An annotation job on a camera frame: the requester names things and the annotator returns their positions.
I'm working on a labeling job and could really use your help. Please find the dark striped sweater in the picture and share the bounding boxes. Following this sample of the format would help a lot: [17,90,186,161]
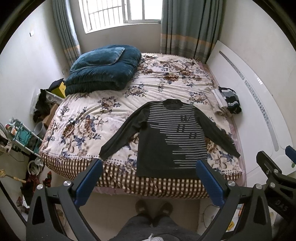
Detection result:
[99,99,240,178]

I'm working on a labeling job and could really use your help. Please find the window with bars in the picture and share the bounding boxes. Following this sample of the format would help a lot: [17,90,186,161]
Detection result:
[78,0,163,33]

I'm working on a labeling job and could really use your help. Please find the folded white garment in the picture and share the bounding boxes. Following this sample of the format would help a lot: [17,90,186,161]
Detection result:
[212,89,228,109]

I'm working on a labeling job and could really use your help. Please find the teal storage rack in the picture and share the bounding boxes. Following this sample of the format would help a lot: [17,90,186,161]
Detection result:
[6,118,43,158]

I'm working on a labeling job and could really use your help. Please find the yellow box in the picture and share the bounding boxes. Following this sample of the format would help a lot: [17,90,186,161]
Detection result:
[51,81,66,98]

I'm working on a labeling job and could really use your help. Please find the green curtain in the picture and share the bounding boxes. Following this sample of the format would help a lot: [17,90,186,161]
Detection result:
[159,0,223,64]
[52,0,81,67]

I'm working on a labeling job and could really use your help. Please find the grey bucket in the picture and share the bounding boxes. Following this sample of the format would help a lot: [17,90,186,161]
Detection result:
[34,121,47,139]

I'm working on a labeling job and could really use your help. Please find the right green curtain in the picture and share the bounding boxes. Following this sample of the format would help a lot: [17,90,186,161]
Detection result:
[159,0,223,64]

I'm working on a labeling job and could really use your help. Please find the person's grey trousers legs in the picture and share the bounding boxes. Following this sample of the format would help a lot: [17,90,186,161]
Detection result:
[111,214,200,240]

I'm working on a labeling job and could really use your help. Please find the left green curtain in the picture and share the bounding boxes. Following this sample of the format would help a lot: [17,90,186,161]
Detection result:
[52,0,81,67]

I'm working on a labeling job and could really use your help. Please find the right brown slipper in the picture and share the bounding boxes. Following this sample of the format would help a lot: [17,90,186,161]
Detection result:
[156,202,173,218]

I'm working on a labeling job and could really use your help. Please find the brown slipper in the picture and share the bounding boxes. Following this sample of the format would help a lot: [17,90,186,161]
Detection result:
[135,200,151,219]
[156,202,173,218]

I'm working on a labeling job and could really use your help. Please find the white headboard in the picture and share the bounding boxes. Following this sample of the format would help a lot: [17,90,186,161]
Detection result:
[206,41,295,187]

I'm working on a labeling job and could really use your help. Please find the left brown slipper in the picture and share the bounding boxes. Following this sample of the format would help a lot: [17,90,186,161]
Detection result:
[135,200,151,219]

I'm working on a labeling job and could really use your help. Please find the cardboard box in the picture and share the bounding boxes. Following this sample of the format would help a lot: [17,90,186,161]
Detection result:
[42,103,59,128]

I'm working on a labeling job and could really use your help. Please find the teal velvet pillow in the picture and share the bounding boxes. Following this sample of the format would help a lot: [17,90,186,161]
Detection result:
[70,47,125,73]

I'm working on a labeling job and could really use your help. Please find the black clothes on chair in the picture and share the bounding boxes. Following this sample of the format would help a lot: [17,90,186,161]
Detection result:
[33,89,51,123]

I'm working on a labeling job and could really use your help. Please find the folded striped garment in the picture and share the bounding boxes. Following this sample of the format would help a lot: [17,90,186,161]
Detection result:
[218,86,242,114]

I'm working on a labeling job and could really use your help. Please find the teal folded quilt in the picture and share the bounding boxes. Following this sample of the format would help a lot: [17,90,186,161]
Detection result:
[65,45,142,95]

